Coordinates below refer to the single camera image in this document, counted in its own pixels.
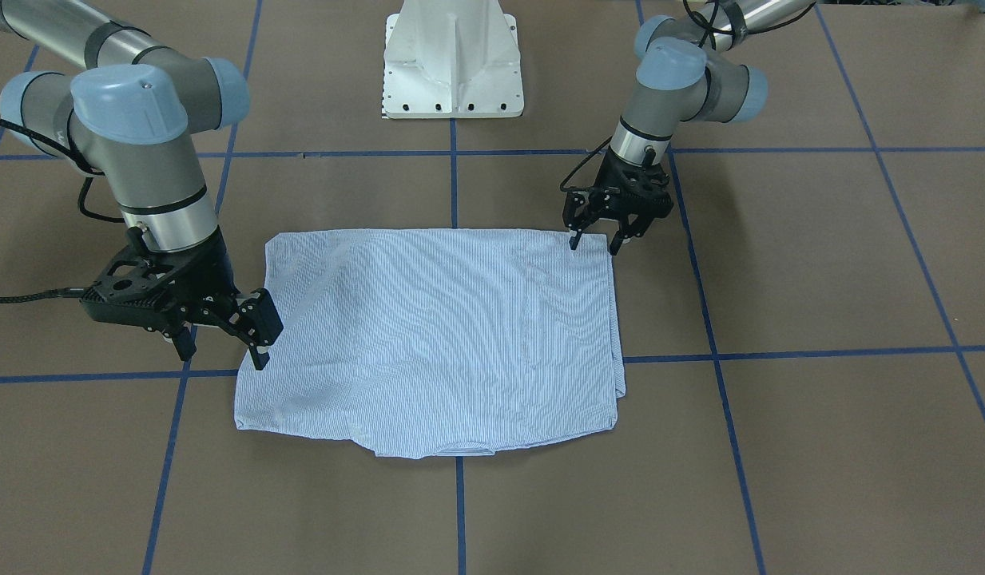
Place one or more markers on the light blue striped shirt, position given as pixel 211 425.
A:
pixel 438 342

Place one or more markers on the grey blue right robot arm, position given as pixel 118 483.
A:
pixel 129 116

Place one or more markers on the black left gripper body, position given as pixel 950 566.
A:
pixel 657 209

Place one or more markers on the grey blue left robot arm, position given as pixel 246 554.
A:
pixel 682 75

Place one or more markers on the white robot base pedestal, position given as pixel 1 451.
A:
pixel 452 60

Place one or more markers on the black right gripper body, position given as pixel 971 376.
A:
pixel 210 265

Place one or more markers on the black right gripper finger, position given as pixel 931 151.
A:
pixel 184 342
pixel 253 319

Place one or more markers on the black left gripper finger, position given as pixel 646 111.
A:
pixel 630 226
pixel 577 221

